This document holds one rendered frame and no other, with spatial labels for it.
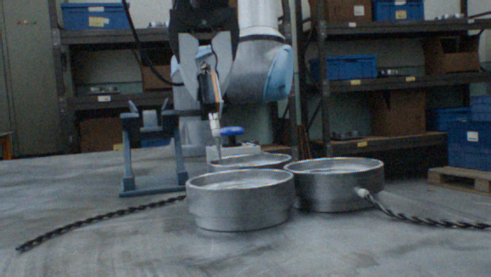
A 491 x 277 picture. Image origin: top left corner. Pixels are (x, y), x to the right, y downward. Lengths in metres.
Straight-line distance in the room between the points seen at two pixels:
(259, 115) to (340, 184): 4.23
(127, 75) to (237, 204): 4.14
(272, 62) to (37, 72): 3.47
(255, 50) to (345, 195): 0.58
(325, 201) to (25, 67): 3.97
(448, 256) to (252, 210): 0.16
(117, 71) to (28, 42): 0.76
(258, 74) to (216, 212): 0.60
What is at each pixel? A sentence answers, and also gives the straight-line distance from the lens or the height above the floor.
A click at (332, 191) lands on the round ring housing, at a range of 0.48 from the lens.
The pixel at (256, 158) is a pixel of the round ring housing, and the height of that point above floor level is 0.84.
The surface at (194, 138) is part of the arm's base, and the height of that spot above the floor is 0.84.
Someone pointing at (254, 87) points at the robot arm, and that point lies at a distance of 1.01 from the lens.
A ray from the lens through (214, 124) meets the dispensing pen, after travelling 0.63.
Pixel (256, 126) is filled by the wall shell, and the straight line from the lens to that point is 4.69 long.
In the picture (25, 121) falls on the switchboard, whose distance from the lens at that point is 4.35.
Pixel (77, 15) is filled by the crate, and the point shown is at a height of 1.63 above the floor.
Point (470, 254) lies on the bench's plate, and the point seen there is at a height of 0.80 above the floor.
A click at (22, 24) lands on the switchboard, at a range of 4.40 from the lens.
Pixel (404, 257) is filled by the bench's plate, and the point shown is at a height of 0.80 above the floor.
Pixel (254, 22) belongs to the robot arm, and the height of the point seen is 1.07.
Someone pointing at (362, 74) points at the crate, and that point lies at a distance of 4.56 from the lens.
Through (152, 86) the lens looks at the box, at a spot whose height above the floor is 1.05.
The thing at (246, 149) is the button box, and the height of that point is 0.84.
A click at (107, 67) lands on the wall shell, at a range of 4.54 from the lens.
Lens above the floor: 0.92
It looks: 5 degrees down
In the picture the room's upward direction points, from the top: 4 degrees counter-clockwise
